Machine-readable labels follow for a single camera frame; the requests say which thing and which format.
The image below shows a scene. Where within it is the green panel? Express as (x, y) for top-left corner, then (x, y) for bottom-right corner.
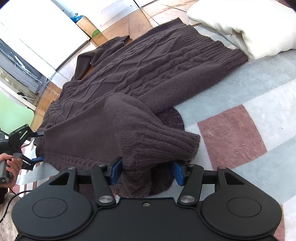
(0, 90), (35, 130)

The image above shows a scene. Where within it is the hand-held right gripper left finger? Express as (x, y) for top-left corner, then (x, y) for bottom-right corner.
(47, 157), (123, 207)

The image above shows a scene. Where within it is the fluffy cream clothing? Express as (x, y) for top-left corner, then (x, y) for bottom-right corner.
(0, 185), (21, 241)

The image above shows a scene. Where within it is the cream folded sweater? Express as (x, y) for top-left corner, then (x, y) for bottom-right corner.
(186, 0), (296, 60)

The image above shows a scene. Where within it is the brown knit sweater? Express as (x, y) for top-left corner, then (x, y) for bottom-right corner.
(35, 17), (249, 197)

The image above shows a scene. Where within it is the checkered rug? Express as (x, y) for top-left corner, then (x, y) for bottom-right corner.
(14, 23), (296, 241)

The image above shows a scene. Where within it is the person's left hand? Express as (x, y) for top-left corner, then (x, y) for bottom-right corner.
(0, 153), (23, 186)

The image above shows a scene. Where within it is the white drawer cabinet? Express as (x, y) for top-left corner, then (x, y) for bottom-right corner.
(0, 0), (93, 77)

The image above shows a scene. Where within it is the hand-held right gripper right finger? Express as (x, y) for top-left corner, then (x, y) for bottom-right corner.
(173, 161), (250, 206)

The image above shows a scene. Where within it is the black cable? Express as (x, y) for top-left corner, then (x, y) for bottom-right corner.
(0, 190), (31, 220)

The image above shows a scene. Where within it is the cardboard box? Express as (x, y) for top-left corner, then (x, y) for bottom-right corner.
(76, 16), (100, 37)

